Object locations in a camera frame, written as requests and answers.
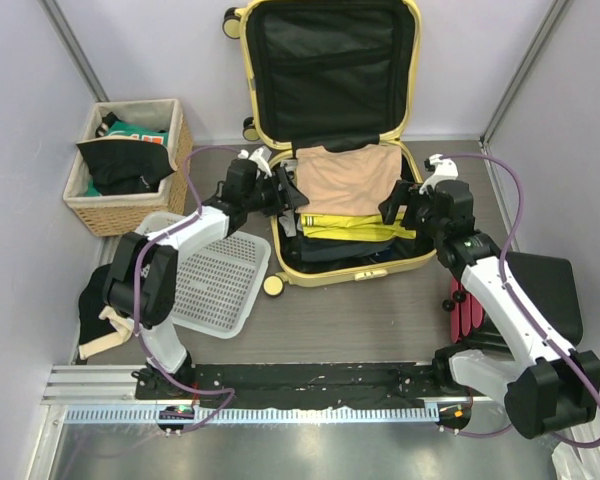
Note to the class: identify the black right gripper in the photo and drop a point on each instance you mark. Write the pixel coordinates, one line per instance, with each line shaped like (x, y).
(400, 196)

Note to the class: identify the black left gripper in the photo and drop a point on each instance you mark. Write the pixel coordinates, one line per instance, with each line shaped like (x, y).
(289, 197)

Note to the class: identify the yellow-green garment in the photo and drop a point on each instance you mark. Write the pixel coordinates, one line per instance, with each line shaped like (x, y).
(353, 228)

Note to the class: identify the beige garment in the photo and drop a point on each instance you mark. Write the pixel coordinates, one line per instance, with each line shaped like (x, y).
(351, 183)

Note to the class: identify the yellow hard-shell suitcase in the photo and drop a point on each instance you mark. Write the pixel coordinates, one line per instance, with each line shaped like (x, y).
(336, 74)

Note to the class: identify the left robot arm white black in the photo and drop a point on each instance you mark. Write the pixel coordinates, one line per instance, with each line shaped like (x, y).
(142, 278)

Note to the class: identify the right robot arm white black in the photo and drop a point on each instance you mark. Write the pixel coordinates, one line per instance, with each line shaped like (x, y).
(547, 385)

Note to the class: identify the dark folded garment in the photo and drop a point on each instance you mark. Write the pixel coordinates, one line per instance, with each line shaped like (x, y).
(323, 250)

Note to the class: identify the white perforated plastic basket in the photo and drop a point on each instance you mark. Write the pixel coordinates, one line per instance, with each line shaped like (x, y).
(218, 274)

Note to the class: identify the woven wicker laundry basket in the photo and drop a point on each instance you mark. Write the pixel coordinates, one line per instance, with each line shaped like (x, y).
(114, 215)

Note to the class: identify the black storage box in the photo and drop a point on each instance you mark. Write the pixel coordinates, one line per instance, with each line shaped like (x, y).
(549, 283)

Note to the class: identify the green printed garment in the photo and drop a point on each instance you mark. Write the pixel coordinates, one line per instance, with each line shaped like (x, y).
(136, 132)

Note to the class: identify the black garment in basket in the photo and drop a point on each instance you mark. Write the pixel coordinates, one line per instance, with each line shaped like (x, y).
(125, 166)

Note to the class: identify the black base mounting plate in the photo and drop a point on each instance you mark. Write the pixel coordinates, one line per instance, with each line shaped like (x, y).
(323, 386)

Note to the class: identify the crumpled white plastic sheet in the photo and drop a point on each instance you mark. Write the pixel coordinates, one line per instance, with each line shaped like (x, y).
(567, 464)

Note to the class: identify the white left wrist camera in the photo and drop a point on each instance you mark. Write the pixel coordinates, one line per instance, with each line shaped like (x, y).
(260, 157)

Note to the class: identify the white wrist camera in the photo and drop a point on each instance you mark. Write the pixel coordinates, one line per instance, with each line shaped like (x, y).
(441, 169)
(260, 157)

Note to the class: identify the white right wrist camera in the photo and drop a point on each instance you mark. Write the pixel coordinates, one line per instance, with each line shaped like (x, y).
(441, 169)

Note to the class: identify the white slotted cable duct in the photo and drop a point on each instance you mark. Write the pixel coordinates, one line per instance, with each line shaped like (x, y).
(177, 415)

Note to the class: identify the aluminium rail frame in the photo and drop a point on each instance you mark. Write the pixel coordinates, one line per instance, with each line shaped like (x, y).
(100, 384)

